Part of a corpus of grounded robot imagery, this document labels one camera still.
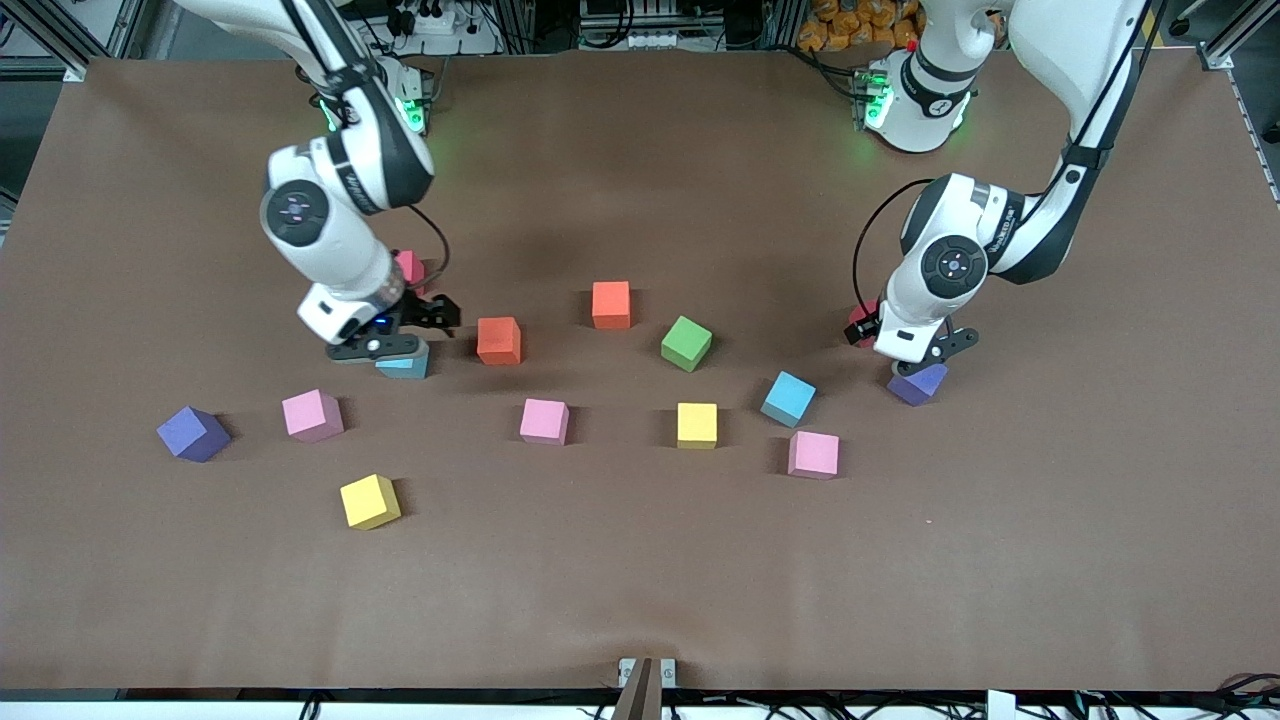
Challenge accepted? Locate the orange foam cube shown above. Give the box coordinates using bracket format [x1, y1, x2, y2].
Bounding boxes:
[591, 281, 632, 330]
[476, 316, 522, 366]

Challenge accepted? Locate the green foam cube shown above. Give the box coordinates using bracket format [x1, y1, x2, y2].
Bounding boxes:
[660, 315, 714, 373]

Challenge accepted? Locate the yellow foam cube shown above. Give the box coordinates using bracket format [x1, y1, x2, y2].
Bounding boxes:
[677, 402, 718, 450]
[339, 474, 402, 530]

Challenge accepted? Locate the blue foam cube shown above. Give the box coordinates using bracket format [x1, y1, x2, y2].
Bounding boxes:
[376, 345, 431, 380]
[760, 370, 817, 428]

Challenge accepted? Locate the purple foam cube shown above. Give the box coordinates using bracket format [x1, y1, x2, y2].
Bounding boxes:
[887, 362, 949, 407]
[156, 406, 232, 463]

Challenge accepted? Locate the pink foam cube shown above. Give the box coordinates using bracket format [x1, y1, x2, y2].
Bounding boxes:
[519, 398, 570, 446]
[787, 430, 840, 481]
[281, 389, 345, 443]

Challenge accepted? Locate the white power strip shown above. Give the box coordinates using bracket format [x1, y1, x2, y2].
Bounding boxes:
[385, 0, 501, 56]
[600, 28, 706, 51]

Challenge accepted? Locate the pile of orange bags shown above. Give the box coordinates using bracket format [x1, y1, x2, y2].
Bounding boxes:
[797, 0, 926, 53]

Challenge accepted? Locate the brown paper table cover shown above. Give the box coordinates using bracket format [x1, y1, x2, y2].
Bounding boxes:
[0, 48, 1280, 693]

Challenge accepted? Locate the brown vertical bar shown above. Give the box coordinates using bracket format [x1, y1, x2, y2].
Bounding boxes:
[611, 657, 665, 720]

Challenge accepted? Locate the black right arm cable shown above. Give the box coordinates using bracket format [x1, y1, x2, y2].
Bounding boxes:
[283, 0, 451, 293]

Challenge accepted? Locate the silver metal bracket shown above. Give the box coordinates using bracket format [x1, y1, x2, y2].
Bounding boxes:
[618, 657, 678, 689]

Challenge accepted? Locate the aluminium frame profile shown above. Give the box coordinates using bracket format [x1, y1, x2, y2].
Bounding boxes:
[0, 0, 91, 83]
[1195, 0, 1280, 71]

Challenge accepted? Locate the dark red cable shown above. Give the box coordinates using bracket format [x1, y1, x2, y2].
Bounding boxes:
[1215, 672, 1280, 701]

